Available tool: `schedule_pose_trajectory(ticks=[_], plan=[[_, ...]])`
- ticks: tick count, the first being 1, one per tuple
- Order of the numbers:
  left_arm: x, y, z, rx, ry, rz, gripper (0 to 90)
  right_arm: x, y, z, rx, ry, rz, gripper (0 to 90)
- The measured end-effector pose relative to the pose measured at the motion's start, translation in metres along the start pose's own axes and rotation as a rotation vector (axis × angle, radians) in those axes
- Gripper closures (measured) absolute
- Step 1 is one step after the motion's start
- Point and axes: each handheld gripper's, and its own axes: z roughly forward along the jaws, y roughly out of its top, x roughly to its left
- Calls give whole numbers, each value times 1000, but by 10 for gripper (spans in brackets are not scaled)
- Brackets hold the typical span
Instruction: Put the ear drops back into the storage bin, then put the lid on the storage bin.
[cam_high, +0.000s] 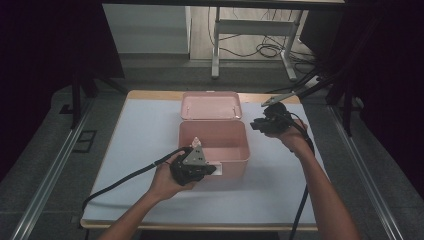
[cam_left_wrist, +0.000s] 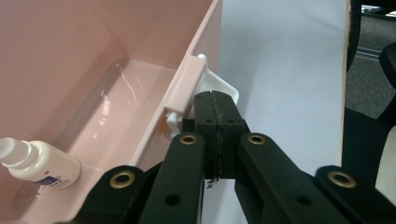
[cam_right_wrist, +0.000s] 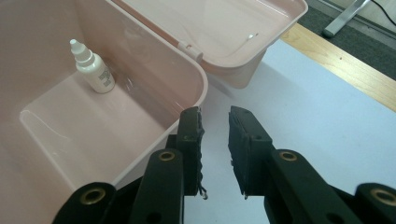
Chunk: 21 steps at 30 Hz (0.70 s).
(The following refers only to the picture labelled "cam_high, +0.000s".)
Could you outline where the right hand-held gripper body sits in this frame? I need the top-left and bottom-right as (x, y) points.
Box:
(260, 94), (298, 134)

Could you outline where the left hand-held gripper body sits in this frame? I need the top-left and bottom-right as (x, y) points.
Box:
(169, 136), (215, 187)

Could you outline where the pink storage box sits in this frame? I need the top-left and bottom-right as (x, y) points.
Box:
(177, 90), (251, 178)

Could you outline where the person's right hand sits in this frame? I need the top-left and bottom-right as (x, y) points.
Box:
(264, 119), (310, 155)

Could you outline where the person's left hand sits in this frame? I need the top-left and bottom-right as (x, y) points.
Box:
(146, 149), (198, 203)

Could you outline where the pale blue table sheet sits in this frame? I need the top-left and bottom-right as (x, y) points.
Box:
(81, 98), (326, 225)

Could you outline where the black metal stand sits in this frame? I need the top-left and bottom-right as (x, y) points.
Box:
(59, 66), (128, 129)
(264, 66), (355, 137)

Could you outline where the wooden table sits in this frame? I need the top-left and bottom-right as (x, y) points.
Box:
(79, 89), (321, 232)

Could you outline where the dark curtain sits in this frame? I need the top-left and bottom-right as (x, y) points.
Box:
(0, 0), (125, 183)
(299, 0), (424, 201)

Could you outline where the white cabinet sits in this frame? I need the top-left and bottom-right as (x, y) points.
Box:
(101, 3), (192, 56)

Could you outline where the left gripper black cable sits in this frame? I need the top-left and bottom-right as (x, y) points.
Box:
(81, 148), (185, 214)

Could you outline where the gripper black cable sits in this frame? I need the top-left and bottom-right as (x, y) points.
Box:
(287, 111), (316, 240)
(81, 148), (185, 214)

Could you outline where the tangle of black floor cables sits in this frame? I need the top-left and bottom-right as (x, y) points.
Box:
(208, 6), (318, 64)

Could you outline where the white desk frame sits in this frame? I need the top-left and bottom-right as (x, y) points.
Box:
(210, 6), (308, 81)

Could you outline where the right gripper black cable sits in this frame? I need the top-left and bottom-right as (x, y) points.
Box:
(287, 111), (316, 240)

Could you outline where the metal floor rail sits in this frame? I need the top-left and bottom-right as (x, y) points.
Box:
(9, 96), (98, 240)
(328, 104), (404, 240)

